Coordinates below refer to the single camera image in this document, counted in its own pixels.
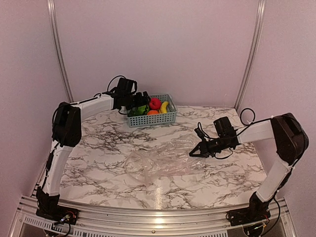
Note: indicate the right aluminium frame post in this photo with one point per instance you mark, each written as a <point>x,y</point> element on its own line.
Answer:
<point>252,53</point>

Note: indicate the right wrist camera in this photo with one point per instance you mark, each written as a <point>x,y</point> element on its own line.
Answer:
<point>200,133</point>

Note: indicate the light blue plastic basket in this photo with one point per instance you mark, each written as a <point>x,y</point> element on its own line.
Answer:
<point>170,117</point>

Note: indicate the orange fake orange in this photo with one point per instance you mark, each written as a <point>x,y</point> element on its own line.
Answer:
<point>152,112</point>

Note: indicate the yellow fake banana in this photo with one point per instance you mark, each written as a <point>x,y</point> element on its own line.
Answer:
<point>163,107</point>

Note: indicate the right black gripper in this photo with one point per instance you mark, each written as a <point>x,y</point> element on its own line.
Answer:
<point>204,151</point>

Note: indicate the red fake apple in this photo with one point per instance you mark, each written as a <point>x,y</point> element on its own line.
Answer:
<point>155,104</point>

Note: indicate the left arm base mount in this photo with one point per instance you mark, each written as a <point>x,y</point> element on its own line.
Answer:
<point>58,212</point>

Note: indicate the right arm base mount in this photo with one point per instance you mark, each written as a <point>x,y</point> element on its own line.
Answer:
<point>256,211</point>

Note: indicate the left aluminium frame post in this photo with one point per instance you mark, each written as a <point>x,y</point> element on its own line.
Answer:
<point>58,49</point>

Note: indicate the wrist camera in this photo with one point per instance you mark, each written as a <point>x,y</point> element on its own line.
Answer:
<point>126,86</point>
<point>200,133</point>

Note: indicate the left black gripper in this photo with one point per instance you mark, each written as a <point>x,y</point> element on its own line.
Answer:
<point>140,101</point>

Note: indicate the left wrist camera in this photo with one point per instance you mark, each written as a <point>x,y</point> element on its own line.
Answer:
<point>126,86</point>

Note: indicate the clear zip top bag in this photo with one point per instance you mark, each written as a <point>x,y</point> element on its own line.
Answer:
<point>171,158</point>

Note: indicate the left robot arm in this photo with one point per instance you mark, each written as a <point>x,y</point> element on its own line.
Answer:
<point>66,133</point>

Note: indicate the front aluminium rail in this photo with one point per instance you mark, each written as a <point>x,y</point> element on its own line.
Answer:
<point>100,221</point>

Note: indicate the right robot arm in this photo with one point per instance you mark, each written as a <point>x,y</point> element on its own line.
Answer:
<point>285,131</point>

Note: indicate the aluminium frame post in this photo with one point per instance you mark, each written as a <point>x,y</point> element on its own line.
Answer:
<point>252,53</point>
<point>58,49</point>

